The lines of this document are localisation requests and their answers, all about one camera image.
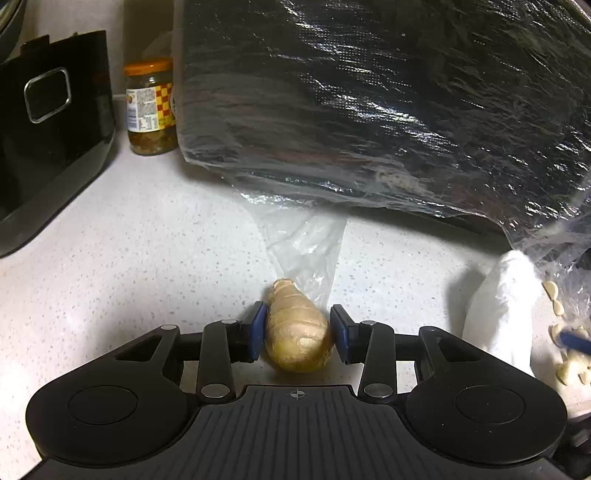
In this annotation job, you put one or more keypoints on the ginger root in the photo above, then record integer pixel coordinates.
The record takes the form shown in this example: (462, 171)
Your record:
(295, 332)

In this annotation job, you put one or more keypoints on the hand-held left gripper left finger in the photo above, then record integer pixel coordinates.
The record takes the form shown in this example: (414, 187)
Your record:
(256, 331)

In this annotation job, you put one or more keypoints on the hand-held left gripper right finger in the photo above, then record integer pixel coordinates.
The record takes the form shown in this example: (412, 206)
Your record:
(339, 331)

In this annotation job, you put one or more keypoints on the pile of garlic cloves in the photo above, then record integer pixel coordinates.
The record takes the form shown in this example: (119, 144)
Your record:
(570, 364)

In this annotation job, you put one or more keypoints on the black rice cooker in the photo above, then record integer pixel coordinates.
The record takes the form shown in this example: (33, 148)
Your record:
(46, 161)

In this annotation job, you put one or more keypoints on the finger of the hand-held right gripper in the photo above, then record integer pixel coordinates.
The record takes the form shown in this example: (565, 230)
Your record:
(575, 341)

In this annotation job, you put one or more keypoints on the glass jar with orange lid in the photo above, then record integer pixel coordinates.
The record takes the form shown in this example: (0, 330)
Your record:
(147, 106)

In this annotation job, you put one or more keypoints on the black plastic-wrapped bundle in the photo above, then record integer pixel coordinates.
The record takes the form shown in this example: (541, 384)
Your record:
(369, 115)

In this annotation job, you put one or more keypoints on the white tissue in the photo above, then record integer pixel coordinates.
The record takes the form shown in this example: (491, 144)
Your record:
(498, 314)

